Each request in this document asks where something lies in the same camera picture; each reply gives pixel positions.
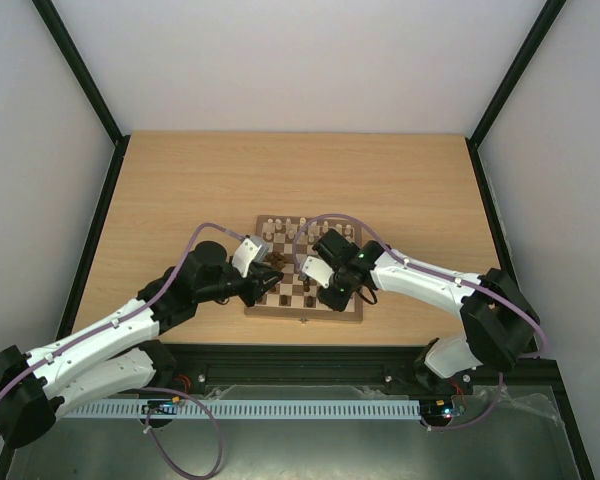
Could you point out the wooden chess board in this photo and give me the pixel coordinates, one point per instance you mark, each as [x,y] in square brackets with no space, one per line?
[298,299]

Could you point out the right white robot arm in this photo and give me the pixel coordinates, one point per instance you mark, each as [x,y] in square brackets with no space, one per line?
[498,322]

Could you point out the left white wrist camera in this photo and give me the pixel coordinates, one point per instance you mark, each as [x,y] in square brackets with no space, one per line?
[252,249]

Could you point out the left black frame post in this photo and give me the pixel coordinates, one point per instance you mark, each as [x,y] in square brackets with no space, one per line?
[55,25]

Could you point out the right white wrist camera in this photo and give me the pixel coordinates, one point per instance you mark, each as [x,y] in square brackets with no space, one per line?
[318,270]

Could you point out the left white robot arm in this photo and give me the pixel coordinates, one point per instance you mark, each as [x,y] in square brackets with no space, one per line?
[121,351]

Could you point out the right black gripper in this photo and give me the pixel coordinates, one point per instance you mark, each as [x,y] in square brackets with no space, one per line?
[333,298]

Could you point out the white slotted cable duct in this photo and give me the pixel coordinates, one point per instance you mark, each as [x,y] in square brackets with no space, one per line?
[252,409]

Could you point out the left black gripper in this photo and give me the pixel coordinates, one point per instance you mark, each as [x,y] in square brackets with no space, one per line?
[258,276]

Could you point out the black aluminium frame rail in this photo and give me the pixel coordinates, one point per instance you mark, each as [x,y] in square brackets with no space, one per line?
[392,369]

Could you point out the right black frame post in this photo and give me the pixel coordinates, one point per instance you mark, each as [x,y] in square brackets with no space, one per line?
[526,52]

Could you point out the dark knight chess piece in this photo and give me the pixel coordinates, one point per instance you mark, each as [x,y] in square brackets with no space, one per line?
[276,259]

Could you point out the black frame post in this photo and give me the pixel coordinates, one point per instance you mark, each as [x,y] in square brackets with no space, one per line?
[55,25]
[526,52]

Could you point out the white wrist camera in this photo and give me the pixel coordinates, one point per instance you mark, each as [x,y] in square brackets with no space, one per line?
[252,249]
[318,270]

